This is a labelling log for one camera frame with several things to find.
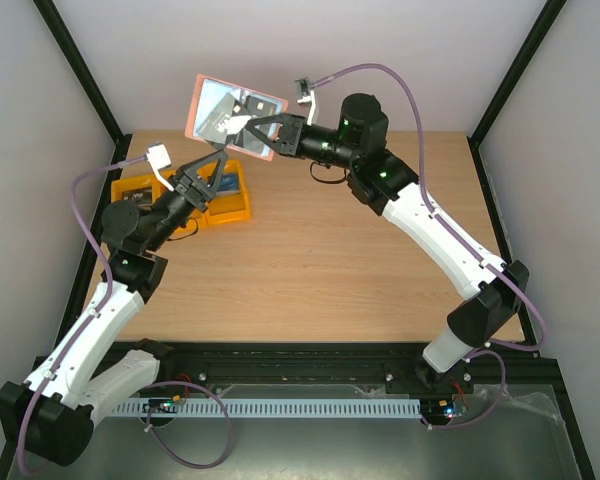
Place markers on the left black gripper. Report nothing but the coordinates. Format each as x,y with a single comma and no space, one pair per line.
199,197

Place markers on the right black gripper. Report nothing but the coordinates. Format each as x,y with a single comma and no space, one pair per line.
293,138

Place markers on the black vip credit card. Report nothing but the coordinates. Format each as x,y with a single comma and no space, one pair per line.
224,122

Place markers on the tan leather card holder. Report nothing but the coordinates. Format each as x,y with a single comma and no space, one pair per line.
207,92

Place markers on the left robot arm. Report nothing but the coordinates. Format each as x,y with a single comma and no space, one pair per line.
53,413

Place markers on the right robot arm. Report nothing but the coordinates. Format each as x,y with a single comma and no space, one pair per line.
491,289

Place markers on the blue card stack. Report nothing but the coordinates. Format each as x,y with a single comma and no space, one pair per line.
229,185

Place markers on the black card stack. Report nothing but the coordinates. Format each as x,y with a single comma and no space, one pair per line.
140,196

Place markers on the right yellow bin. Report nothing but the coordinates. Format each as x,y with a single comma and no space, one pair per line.
230,209

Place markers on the yellow bin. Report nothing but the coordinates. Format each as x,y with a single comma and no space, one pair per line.
195,215
230,209
120,185

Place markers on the middle yellow bin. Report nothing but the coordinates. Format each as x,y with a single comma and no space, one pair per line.
195,215

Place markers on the left yellow bin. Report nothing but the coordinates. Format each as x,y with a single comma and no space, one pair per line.
120,185

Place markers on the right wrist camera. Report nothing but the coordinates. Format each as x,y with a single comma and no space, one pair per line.
306,97

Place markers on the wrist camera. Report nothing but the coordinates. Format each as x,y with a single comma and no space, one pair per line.
306,97
158,159

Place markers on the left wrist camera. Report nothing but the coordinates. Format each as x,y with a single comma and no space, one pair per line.
158,159

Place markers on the white slotted cable duct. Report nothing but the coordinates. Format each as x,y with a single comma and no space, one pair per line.
272,408

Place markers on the left black frame post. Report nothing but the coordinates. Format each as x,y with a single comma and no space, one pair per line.
60,32

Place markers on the black frame post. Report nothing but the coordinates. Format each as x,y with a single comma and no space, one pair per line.
542,25
60,32

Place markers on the right black frame post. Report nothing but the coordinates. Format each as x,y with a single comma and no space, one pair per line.
542,25

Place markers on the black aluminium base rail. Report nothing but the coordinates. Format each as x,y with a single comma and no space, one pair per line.
396,366

